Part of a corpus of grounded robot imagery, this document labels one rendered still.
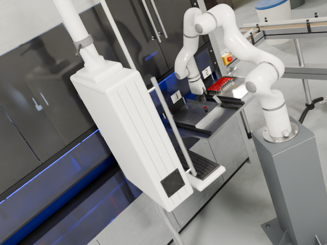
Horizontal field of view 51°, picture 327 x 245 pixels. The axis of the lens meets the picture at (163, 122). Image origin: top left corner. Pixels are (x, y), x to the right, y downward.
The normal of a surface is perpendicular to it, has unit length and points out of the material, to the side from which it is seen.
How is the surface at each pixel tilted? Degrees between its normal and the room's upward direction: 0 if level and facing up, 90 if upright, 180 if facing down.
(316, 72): 90
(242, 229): 0
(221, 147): 90
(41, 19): 90
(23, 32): 90
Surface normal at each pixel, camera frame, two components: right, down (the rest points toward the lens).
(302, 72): -0.69, 0.57
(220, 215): -0.36, -0.81
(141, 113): 0.53, 0.22
